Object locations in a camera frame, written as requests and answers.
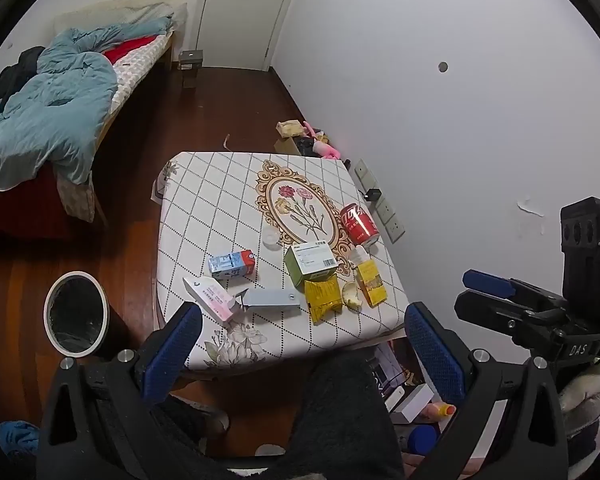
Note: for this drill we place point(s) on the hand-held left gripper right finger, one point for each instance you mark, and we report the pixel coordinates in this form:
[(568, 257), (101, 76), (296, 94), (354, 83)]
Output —
[(435, 355)]

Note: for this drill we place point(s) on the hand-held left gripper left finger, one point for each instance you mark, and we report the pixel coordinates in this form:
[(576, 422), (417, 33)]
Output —
[(172, 355)]

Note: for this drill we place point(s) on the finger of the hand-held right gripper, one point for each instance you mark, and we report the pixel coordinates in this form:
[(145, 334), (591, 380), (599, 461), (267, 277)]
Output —
[(485, 312), (487, 282)]

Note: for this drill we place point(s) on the pink and white carton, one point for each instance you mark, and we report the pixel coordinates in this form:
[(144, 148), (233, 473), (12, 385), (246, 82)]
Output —
[(211, 299)]

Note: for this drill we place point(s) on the small yellow box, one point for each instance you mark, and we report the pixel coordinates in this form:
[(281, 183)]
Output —
[(370, 284)]

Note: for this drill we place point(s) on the white wrapper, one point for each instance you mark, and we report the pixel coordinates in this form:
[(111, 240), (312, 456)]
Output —
[(351, 296)]

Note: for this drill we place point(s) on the white round trash bin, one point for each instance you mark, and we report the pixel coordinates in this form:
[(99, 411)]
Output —
[(75, 312)]

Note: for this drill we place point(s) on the blue and white milk carton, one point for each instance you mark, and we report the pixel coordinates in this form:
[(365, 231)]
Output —
[(231, 265)]

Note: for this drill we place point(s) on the grey box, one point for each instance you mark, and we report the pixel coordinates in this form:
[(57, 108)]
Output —
[(272, 299)]

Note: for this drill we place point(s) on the yellow snack packet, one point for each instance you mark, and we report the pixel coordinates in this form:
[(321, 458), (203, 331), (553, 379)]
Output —
[(324, 300)]

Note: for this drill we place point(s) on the small white packet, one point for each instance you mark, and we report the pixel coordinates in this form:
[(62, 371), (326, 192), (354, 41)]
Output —
[(360, 255)]

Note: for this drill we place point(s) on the red soda can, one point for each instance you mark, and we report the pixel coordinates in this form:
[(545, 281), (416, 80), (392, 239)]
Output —
[(359, 224)]

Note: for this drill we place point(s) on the white round lid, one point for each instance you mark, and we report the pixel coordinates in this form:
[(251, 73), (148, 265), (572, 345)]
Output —
[(270, 241)]

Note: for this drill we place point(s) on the green box with white label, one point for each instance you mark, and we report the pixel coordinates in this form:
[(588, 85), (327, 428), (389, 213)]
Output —
[(310, 265)]

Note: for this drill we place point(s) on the white boxes under table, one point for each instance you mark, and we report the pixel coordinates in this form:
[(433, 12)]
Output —
[(405, 390)]

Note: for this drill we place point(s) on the orange capped bottle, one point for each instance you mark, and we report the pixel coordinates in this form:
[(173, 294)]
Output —
[(440, 411)]

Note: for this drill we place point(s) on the grey slipper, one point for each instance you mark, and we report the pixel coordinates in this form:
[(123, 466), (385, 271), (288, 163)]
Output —
[(205, 412)]

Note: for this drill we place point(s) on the blue round container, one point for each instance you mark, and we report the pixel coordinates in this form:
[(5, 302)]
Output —
[(422, 439)]

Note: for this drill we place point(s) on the black charger plug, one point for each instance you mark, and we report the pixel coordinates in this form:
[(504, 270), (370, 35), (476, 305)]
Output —
[(372, 194)]

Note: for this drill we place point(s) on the blue cloth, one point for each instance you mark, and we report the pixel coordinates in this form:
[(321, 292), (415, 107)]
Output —
[(17, 437)]

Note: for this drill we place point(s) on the table with checked tablecloth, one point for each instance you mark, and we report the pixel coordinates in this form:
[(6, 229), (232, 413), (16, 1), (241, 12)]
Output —
[(260, 200)]

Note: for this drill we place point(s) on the pink plush toy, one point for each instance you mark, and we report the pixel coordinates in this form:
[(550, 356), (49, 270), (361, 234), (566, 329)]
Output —
[(322, 144)]

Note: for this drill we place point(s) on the cardboard box with clutter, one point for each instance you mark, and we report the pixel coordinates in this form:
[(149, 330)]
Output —
[(295, 137)]

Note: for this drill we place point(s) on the light blue duvet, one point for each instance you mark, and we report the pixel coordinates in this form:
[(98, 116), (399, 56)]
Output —
[(50, 110)]

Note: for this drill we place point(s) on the wooden bed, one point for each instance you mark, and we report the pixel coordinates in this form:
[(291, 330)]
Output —
[(130, 75)]

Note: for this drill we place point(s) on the small grey stool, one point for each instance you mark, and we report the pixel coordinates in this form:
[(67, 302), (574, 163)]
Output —
[(190, 62)]

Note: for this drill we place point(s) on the red bed sheet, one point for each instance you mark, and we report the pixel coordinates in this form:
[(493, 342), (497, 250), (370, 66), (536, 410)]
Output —
[(125, 49)]

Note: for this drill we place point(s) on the black clothing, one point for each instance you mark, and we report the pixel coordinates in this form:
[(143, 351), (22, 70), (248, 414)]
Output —
[(17, 72)]

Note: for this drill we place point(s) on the white pillow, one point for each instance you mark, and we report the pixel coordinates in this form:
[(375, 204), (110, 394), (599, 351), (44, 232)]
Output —
[(170, 10)]

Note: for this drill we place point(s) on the white door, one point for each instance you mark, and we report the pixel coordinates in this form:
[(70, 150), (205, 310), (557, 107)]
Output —
[(240, 12)]

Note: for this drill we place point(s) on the white wall socket strip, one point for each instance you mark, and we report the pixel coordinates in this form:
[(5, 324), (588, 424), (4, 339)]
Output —
[(380, 200)]

